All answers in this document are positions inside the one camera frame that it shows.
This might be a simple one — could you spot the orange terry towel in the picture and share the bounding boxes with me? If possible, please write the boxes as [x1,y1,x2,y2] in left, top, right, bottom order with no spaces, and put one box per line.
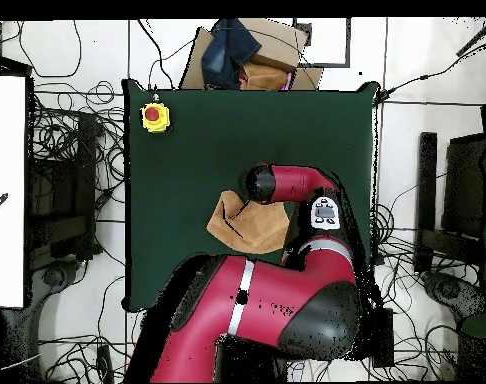
[205,190,292,255]

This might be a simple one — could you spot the long black flat board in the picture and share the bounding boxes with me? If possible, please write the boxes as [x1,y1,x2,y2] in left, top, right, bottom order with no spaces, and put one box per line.
[413,131,439,275]

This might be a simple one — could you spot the dark green table cloth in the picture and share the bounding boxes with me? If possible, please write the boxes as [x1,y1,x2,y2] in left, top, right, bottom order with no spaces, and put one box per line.
[121,78,381,313]

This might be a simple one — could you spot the yellow emergency stop button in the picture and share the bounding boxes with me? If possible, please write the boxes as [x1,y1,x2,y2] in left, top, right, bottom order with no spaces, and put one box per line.
[139,101,172,134]

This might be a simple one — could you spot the orange cloth in box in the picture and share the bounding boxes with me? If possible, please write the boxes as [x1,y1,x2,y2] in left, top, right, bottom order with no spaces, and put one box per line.
[240,62,293,92]

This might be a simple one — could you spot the blue denim jeans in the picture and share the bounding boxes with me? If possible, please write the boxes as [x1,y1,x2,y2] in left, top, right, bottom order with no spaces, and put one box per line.
[200,18,263,90]

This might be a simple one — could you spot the brown cardboard box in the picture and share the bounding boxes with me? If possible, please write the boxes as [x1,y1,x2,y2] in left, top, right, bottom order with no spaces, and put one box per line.
[178,17,325,92]

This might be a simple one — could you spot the black metal stand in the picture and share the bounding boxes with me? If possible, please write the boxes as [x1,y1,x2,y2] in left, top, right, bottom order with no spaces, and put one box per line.
[442,133,486,265]
[26,111,102,273]

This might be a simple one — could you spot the small black floor box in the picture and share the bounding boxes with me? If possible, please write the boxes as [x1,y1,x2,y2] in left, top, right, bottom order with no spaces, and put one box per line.
[96,344,112,381]

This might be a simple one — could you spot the white board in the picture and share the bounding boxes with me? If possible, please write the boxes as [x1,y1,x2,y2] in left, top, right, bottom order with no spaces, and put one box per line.
[0,75,27,308]

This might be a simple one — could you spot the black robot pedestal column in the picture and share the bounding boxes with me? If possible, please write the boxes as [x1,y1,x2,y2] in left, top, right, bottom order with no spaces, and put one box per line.
[214,335,290,384]

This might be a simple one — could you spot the black square frame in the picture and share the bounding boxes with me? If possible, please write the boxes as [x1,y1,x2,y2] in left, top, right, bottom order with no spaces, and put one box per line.
[292,17,352,68]

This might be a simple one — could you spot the black pedestal leg with knob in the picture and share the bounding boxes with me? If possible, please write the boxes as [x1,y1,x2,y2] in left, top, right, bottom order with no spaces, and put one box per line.
[30,259,82,309]
[421,270,486,323]

